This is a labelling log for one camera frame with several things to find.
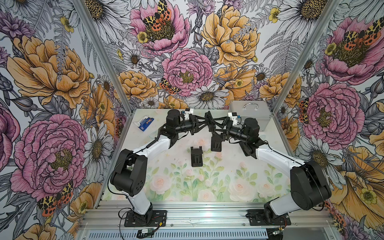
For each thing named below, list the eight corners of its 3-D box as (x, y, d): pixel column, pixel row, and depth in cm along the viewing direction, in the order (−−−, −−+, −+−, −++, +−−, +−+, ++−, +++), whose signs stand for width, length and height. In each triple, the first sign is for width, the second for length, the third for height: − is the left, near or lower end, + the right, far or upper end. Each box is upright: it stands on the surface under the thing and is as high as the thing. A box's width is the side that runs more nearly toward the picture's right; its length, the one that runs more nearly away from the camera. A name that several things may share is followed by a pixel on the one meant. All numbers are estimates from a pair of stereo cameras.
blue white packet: (136, 128, 113) (135, 125, 110) (146, 118, 120) (144, 114, 117) (145, 131, 111) (143, 128, 108) (154, 120, 118) (153, 117, 116)
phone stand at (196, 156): (190, 167, 93) (190, 161, 88) (191, 151, 100) (190, 145, 95) (202, 167, 93) (203, 161, 88) (202, 151, 100) (202, 145, 95)
